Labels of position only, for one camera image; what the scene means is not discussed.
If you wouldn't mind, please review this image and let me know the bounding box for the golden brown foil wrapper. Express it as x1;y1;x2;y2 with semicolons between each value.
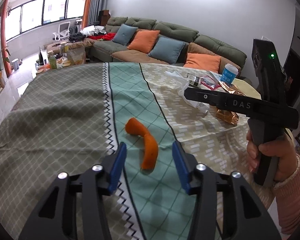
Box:
216;81;247;127

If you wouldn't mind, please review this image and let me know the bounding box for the wide orange curtain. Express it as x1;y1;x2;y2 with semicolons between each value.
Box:
82;0;97;29

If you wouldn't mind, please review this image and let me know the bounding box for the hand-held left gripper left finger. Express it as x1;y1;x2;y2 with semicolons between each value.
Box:
18;142;127;240

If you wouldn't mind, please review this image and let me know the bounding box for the red cloth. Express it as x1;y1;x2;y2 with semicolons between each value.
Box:
88;32;115;41

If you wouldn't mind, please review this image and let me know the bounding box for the flat orange cushion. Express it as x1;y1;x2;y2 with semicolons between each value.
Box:
184;52;222;74

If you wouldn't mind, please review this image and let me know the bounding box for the dark brown speaker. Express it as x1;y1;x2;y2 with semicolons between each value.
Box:
99;10;110;26

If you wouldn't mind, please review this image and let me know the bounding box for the large orange cushion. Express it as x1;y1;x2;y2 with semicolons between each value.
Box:
127;30;160;53

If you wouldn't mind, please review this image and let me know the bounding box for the small blue cushion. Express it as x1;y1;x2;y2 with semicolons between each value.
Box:
112;24;138;46

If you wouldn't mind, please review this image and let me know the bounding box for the person's right forearm pink sleeve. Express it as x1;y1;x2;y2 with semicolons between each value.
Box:
272;154;300;235

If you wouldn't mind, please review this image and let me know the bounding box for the crumpled silver white bag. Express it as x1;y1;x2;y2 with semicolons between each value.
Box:
80;26;107;36

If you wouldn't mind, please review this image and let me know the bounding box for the white office chair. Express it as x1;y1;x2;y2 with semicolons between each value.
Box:
52;22;71;40

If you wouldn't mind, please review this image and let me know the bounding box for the clear packet with red contents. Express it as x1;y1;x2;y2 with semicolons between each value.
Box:
201;76;222;90

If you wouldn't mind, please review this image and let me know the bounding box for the person's right hand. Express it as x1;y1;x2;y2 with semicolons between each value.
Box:
246;130;300;183

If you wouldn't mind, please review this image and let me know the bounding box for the narrow orange curtain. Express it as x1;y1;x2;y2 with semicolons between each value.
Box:
0;0;12;77

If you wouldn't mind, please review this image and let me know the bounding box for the black bag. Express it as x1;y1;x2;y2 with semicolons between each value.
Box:
69;32;85;41

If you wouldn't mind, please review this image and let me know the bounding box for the large window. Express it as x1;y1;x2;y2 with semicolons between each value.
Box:
5;0;84;40

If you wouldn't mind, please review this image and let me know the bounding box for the white plastic bag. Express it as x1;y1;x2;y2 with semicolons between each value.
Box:
165;70;210;114

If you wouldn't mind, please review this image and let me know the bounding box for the large blue cushion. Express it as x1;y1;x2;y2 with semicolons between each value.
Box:
148;36;187;64

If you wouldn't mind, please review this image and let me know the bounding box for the brown cushion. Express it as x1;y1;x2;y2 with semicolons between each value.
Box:
187;42;215;55

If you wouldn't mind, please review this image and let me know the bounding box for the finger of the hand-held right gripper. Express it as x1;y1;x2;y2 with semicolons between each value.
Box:
184;87;218;105

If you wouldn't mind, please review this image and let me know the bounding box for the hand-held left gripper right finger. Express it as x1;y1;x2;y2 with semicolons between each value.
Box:
172;141;282;240

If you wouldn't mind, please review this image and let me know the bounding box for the patterned patchwork tablecloth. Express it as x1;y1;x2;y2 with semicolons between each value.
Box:
0;62;278;240

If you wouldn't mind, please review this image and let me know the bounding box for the green sectional sofa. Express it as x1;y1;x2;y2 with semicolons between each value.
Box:
91;17;247;77

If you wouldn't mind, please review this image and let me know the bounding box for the cluttered coffee table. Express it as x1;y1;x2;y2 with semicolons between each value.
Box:
36;41;94;74

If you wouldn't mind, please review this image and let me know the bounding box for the blue and white cup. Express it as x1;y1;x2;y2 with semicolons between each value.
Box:
220;64;239;84

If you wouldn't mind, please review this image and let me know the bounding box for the long curved orange peel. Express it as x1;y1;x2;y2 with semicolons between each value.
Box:
125;117;158;171

